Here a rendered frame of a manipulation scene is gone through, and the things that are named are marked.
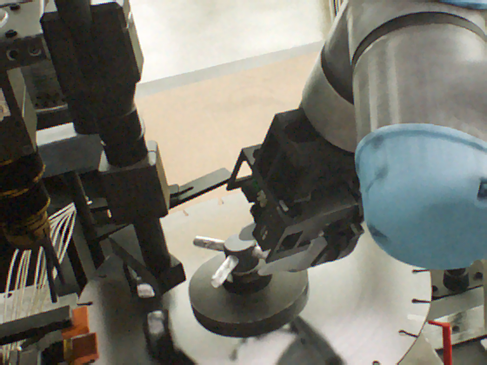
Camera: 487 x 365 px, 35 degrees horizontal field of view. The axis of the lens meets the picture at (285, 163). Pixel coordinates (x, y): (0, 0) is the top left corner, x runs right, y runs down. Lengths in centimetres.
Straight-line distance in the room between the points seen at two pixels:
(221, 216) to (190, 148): 57
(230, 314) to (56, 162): 28
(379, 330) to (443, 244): 30
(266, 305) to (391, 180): 36
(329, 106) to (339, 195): 10
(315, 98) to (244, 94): 106
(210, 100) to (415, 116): 120
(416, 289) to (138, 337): 25
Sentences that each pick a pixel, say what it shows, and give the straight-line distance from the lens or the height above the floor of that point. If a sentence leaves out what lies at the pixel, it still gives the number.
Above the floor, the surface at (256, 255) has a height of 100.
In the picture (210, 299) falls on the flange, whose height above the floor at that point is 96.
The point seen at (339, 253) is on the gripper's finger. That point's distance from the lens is 60.
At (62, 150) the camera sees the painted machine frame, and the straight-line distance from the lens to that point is 85.
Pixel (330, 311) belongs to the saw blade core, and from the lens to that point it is 68.
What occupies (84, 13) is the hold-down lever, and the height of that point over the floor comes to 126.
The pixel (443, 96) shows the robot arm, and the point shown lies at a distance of 36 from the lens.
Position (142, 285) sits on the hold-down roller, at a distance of 70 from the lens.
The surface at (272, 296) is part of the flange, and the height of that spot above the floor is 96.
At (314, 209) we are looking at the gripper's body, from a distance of 54.
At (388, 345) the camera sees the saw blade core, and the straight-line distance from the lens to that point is 64.
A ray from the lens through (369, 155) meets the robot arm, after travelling 36.
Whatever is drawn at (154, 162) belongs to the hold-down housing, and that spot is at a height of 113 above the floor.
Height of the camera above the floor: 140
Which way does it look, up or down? 31 degrees down
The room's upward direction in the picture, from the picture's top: 9 degrees counter-clockwise
